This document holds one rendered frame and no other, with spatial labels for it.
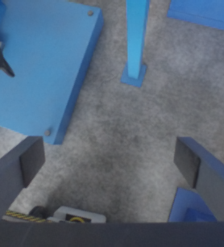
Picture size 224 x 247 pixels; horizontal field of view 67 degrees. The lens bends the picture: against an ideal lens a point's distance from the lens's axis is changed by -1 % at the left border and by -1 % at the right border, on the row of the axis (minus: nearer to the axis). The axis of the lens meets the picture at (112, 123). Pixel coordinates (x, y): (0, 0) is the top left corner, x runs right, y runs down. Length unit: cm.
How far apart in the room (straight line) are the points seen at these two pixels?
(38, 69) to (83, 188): 74
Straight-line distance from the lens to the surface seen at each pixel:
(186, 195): 108
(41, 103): 104
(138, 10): 61
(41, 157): 17
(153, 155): 103
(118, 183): 104
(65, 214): 101
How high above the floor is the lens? 102
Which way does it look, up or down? 81 degrees down
